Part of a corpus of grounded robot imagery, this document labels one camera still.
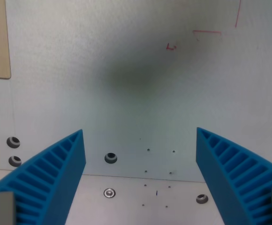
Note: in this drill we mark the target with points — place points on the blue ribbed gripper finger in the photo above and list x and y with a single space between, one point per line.
222 178
56 173

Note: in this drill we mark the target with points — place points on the silver hex socket screw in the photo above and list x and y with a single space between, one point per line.
109 193

